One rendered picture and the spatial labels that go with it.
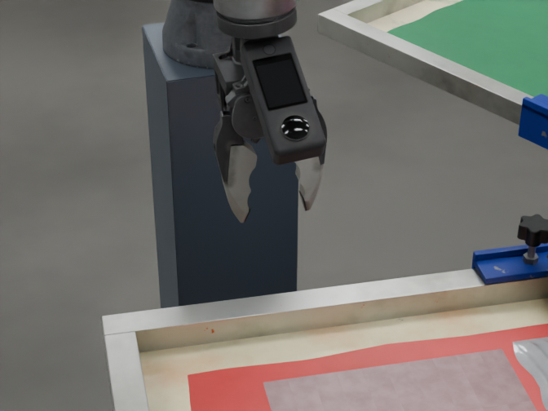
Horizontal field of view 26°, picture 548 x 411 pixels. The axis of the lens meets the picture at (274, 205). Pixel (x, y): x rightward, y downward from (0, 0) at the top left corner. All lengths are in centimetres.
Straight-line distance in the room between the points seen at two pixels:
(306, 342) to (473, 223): 199
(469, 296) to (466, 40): 80
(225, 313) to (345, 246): 185
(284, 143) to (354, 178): 260
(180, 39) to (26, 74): 272
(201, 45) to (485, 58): 76
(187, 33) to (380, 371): 51
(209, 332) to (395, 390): 24
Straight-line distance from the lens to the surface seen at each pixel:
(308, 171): 112
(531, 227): 153
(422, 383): 143
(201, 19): 156
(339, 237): 334
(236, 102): 106
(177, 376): 144
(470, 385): 144
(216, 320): 146
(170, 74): 156
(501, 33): 228
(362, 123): 389
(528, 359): 148
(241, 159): 110
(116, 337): 145
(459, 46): 222
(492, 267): 155
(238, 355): 146
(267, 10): 102
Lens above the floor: 190
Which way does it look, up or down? 33 degrees down
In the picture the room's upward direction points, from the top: straight up
